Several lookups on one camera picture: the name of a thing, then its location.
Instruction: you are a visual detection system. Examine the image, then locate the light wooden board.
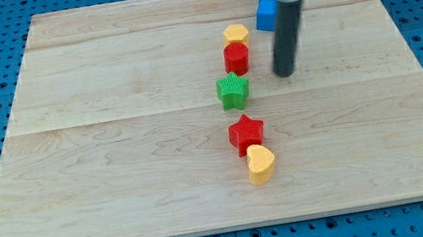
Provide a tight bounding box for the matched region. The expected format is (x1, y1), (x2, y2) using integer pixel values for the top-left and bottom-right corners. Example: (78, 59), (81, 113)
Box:
(0, 0), (423, 237)

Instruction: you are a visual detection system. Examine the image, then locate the red star block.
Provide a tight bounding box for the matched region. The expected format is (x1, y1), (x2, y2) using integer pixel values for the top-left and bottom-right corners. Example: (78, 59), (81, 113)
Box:
(228, 114), (264, 157)

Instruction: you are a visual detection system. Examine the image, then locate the yellow hexagon block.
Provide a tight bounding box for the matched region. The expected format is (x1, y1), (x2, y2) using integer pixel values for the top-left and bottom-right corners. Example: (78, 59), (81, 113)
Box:
(223, 24), (250, 46)

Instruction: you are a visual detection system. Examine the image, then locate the yellow heart block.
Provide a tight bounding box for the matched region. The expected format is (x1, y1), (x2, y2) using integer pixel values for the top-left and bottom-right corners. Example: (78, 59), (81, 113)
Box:
(246, 144), (276, 186)

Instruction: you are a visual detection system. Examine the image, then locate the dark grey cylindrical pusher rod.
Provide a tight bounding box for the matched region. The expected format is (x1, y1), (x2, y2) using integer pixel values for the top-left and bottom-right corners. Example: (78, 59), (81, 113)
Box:
(272, 0), (303, 77)

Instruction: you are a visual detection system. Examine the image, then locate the red cylinder block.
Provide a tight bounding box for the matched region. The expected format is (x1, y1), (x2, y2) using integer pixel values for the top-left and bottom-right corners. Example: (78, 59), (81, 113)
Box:
(223, 42), (249, 76)

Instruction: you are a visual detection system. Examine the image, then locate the green star block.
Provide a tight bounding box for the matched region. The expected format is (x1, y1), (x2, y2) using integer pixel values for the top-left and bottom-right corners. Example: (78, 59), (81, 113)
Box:
(216, 72), (250, 110)

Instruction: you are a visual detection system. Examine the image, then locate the blue block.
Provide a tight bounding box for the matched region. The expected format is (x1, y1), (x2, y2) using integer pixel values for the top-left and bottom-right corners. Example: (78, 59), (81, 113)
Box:
(256, 0), (277, 32)

